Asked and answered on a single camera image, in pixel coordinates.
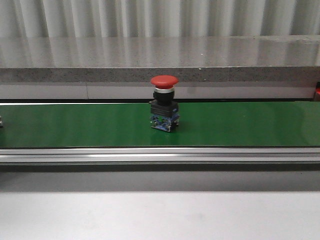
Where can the aluminium conveyor frame rail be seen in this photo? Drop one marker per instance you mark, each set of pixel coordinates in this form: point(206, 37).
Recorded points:
point(160, 159)

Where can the white pleated curtain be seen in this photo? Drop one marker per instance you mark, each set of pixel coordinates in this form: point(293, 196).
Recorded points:
point(158, 18)

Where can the red plastic tray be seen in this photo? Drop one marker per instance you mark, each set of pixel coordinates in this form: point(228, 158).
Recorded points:
point(316, 96)

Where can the green conveyor belt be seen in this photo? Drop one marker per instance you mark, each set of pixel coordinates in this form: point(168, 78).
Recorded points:
point(231, 124)

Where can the grey speckled stone counter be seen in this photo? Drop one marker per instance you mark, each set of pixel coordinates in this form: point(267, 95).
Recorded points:
point(228, 67)

